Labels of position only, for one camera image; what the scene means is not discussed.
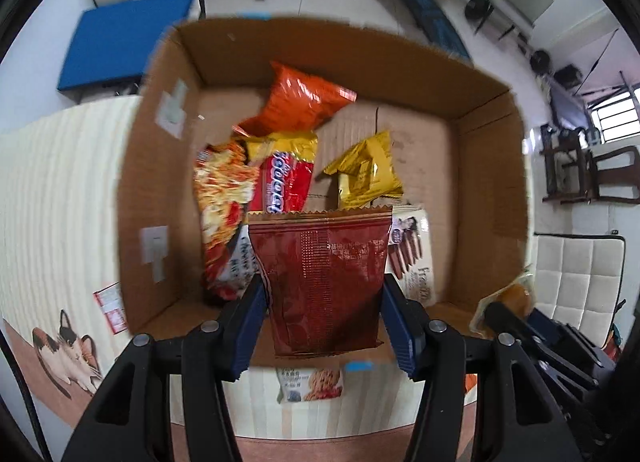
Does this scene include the small pastry packet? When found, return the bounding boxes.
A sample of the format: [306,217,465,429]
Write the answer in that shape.
[469,271,536,338]

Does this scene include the cookie packet white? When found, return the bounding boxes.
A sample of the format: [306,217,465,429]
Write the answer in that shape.
[277,368,344,404]

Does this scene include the Fronzzi chocolate stick box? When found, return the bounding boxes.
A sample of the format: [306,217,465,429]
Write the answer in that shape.
[385,205,436,307]

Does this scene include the small red white packet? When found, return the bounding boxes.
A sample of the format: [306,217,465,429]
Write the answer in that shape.
[93,282,128,335]

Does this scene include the dark red snack pouch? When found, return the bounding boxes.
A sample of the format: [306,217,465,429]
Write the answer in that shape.
[248,205,393,358]

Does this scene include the large noodle pack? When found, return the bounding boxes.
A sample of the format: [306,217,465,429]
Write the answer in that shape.
[192,131,320,309]

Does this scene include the orange chip bag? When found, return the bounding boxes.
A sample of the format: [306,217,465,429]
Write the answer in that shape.
[464,373,477,394]

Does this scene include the white padded chair right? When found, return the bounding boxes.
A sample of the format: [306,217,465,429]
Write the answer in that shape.
[532,234,626,347]

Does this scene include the dark wooden chair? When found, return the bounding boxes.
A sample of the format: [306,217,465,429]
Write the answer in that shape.
[540,124,639,205]

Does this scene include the cardboard box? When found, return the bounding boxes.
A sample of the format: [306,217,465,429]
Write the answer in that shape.
[117,17,529,339]

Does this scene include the yellow snack bag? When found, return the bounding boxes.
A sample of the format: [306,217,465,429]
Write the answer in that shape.
[323,131,404,209]

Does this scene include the orange snack bag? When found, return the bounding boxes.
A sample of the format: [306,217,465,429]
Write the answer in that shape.
[233,62,357,137]

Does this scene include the grey chair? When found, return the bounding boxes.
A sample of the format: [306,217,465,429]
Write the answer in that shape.
[464,0,554,41]

